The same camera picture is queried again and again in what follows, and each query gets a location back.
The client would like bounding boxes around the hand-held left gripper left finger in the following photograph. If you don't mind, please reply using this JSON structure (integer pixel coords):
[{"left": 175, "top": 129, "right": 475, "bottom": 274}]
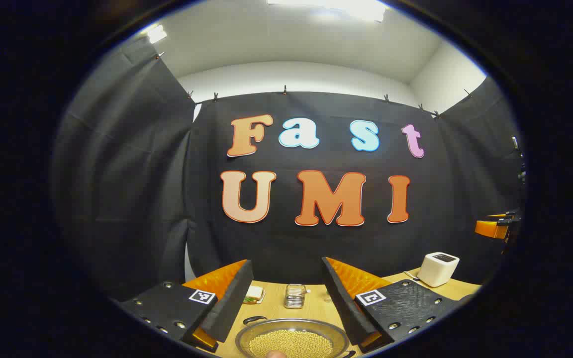
[{"left": 117, "top": 259, "right": 255, "bottom": 354}]

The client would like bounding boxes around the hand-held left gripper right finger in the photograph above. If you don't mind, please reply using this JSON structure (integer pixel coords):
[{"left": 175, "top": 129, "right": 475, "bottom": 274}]
[{"left": 321, "top": 257, "right": 466, "bottom": 354}]

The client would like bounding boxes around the steel pot with black handles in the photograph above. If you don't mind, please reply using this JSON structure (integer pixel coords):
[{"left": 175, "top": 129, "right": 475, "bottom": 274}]
[{"left": 235, "top": 315, "right": 356, "bottom": 358}]

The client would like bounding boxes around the pile of yellow soybeans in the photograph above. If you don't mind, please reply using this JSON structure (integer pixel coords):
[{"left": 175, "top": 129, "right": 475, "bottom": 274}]
[{"left": 248, "top": 329, "right": 334, "bottom": 358}]

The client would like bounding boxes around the sandwich with lettuce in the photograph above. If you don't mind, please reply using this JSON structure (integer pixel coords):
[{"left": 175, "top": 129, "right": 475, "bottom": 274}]
[{"left": 243, "top": 285, "right": 266, "bottom": 305}]

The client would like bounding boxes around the black backdrop cloth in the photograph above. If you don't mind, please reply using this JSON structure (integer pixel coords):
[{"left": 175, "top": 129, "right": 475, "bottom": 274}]
[{"left": 50, "top": 37, "right": 528, "bottom": 301}]

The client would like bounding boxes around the white square appliance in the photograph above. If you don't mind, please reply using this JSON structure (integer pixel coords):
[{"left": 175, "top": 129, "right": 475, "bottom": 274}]
[{"left": 417, "top": 252, "right": 460, "bottom": 288}]

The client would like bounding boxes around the ceiling light panel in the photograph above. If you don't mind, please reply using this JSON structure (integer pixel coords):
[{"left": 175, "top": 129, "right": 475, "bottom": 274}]
[
  {"left": 267, "top": 0, "right": 386, "bottom": 23},
  {"left": 146, "top": 24, "right": 168, "bottom": 44}
]

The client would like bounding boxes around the metal wire holder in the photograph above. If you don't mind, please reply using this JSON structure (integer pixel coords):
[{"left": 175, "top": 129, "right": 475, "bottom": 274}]
[{"left": 285, "top": 283, "right": 308, "bottom": 310}]

